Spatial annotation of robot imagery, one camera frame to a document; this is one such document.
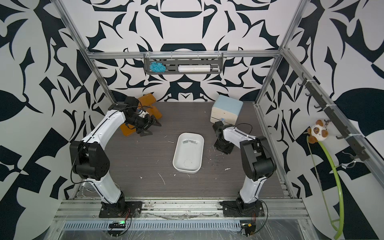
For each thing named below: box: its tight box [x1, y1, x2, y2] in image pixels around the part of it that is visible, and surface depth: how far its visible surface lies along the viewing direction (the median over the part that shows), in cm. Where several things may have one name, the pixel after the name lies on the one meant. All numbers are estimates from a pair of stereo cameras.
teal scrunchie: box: [149, 61, 167, 73], surface depth 93 cm
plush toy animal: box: [307, 119, 329, 144], surface depth 62 cm
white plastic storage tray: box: [172, 132, 205, 174], surface depth 94 cm
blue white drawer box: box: [210, 94, 244, 125], surface depth 100 cm
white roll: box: [178, 65, 220, 73], surface depth 92 cm
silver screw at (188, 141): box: [182, 139, 198, 145], surface depth 101 cm
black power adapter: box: [240, 223, 256, 237], surface depth 72 cm
